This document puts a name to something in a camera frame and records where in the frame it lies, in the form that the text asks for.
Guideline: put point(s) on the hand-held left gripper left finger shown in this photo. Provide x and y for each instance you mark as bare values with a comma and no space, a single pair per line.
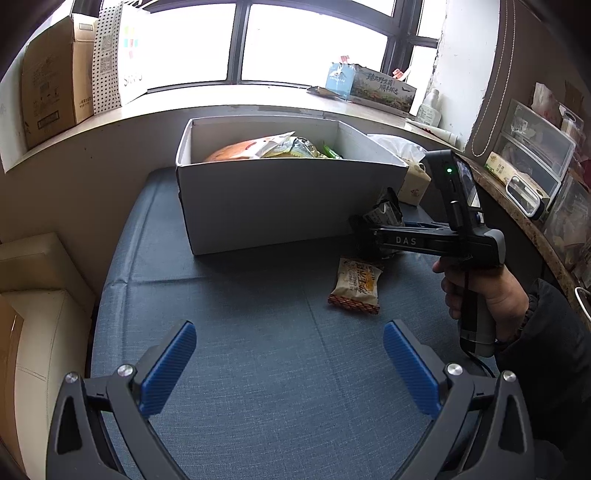
168,369

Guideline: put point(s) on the white tube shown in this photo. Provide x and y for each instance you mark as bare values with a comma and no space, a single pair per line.
434,132

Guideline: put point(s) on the brown cardboard sheet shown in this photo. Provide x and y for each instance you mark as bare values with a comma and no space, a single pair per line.
9,350

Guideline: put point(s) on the dark green snack packet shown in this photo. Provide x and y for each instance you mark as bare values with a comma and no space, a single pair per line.
381,214

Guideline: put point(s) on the person's right hand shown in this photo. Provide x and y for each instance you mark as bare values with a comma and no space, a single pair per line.
501,295

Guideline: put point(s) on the brown cardboard box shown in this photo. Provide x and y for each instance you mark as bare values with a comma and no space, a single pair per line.
51,83

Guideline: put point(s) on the orange snack packet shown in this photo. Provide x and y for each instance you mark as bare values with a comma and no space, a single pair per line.
231,151

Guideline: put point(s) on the flat brown packet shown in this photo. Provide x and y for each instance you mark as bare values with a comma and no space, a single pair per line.
323,91

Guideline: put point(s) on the brown side counter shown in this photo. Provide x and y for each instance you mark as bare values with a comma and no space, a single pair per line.
531,240

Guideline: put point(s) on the beige snack packet red print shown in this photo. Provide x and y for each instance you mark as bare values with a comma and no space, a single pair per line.
355,286

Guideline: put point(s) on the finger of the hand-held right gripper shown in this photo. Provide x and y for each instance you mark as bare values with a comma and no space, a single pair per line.
362,235

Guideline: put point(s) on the white bottle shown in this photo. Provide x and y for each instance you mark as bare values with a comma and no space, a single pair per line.
429,108

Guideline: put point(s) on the white framed magnifier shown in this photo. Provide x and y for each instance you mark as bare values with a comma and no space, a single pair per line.
526,196

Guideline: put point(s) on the clear plastic container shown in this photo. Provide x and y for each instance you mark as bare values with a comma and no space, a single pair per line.
572,221

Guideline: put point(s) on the white dotted shopping bag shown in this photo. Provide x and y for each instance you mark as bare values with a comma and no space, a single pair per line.
108,60

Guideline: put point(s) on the white cardboard box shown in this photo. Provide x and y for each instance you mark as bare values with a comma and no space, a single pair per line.
277,203

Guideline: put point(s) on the green stick snack packet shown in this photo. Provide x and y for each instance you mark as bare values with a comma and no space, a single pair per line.
332,151

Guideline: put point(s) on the pink plastic bag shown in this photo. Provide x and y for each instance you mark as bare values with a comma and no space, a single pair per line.
545,99

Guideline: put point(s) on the snack packets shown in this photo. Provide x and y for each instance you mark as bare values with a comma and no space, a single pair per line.
286,145

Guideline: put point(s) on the black window frame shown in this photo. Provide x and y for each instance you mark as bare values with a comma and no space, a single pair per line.
238,41

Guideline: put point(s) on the person's right forearm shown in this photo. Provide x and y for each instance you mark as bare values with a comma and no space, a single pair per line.
549,350

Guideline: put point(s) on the small kraft paper box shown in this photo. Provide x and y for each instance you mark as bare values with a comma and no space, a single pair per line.
413,184

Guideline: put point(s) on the light blue box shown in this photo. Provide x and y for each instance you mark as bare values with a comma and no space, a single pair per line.
339,81

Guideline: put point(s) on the clear plastic drawer unit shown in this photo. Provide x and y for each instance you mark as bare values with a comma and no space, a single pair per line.
540,138

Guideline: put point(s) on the blue table cloth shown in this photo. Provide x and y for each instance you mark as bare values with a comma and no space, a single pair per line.
258,346

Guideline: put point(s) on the printed landscape gift box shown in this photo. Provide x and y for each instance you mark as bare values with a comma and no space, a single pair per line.
383,90

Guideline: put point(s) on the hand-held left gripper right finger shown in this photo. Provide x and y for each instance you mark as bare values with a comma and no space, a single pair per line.
411,369

